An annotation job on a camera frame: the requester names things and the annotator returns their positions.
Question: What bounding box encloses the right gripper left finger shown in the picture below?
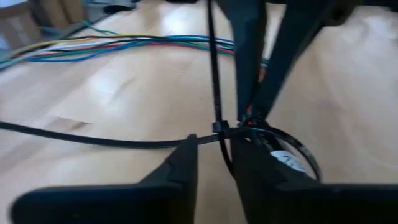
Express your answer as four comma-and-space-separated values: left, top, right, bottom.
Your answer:
11, 134, 199, 224

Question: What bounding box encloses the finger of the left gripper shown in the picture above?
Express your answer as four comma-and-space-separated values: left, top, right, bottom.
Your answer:
253, 0, 338, 119
217, 0, 267, 122

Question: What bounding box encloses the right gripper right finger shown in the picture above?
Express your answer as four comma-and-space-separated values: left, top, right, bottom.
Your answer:
231, 142, 398, 224

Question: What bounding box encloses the black zip tie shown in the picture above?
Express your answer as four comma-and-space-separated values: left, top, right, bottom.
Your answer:
206, 0, 323, 183
0, 119, 218, 150

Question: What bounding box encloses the multicoloured wire harness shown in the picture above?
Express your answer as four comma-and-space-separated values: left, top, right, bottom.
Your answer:
0, 20, 310, 175

